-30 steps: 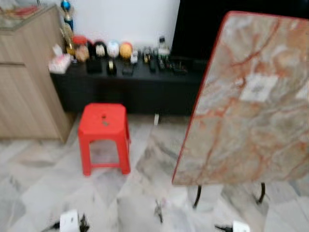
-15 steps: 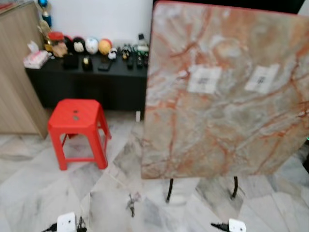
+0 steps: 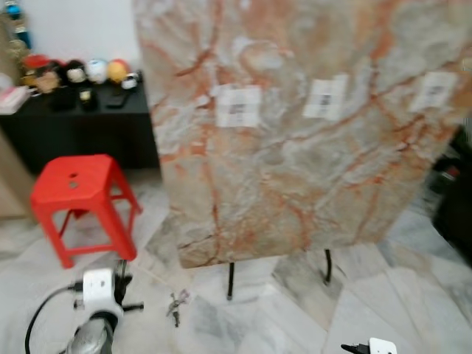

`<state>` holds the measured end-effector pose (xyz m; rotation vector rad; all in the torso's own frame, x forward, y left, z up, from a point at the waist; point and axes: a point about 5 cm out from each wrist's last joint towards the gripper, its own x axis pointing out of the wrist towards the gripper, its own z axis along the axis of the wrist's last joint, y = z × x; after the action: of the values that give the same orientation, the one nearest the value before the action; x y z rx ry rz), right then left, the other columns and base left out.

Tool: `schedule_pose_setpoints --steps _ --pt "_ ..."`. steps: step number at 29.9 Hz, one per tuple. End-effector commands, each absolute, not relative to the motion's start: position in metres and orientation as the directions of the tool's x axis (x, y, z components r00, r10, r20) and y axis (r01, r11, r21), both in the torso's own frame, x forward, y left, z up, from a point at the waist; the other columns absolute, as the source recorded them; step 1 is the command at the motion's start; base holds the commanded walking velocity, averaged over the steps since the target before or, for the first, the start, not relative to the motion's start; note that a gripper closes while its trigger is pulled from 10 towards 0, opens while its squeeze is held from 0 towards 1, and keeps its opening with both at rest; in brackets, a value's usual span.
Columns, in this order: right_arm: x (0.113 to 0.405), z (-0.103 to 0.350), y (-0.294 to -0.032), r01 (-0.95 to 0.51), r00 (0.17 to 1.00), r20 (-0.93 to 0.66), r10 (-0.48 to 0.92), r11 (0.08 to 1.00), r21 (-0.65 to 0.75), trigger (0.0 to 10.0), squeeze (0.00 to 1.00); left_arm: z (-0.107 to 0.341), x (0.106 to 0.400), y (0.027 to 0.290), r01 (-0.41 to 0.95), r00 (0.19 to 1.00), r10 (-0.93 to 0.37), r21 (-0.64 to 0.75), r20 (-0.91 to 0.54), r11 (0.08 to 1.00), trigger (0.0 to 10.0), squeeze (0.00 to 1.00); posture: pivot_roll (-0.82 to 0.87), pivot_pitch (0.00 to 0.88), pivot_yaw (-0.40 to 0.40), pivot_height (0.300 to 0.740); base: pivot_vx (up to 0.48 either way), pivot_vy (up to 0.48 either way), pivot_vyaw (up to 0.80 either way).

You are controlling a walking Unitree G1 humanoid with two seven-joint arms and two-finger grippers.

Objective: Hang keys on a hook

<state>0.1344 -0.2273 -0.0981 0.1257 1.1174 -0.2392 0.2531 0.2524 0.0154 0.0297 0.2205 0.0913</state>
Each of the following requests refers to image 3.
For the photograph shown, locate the bunch of keys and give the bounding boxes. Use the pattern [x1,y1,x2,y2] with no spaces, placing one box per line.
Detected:
[166,288,192,327]

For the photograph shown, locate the black metal board leg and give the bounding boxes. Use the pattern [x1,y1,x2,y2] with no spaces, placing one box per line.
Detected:
[226,262,236,302]
[322,249,333,285]

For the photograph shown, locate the red plastic stool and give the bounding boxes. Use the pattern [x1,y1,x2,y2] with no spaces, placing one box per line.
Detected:
[29,153,144,270]

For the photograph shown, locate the black bulky object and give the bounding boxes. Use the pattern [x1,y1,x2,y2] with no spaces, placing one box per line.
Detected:
[431,125,472,267]

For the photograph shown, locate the black TV console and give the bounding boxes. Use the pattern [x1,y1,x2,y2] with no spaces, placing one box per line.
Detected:
[0,74,160,176]

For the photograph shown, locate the black smartphone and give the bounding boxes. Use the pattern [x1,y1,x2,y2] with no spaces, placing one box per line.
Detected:
[103,88,131,111]

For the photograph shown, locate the black tape dispenser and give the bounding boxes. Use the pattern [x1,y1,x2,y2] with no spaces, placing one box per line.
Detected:
[77,87,96,112]

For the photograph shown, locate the orange veined marble board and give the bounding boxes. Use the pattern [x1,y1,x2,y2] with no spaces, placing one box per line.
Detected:
[132,0,472,271]

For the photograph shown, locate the small panda figure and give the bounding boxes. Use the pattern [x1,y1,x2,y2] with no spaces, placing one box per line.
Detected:
[122,72,142,91]

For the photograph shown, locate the yellow bear plush toy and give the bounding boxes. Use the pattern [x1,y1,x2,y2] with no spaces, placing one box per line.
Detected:
[107,58,131,84]

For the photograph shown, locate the white paper code tag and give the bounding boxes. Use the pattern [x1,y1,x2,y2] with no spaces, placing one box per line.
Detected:
[409,71,459,114]
[215,84,263,128]
[303,74,350,122]

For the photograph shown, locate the white round plush toy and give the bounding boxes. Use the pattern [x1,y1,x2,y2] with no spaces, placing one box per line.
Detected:
[85,58,110,85]

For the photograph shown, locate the pink white tissue pack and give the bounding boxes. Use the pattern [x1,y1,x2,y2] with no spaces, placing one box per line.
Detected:
[0,86,31,116]

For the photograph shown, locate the black mouse plush toy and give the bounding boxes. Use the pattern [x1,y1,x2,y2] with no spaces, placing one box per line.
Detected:
[63,60,89,86]

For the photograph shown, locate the clear jar with red lid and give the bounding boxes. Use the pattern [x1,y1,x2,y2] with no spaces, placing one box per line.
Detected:
[21,54,54,94]

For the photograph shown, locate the tall blue gold trophy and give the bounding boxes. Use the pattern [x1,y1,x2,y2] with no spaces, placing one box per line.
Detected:
[0,0,34,51]

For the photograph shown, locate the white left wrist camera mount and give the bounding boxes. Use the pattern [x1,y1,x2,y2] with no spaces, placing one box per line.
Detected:
[82,268,116,308]

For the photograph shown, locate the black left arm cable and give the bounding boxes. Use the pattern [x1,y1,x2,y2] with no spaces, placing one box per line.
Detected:
[24,283,84,354]

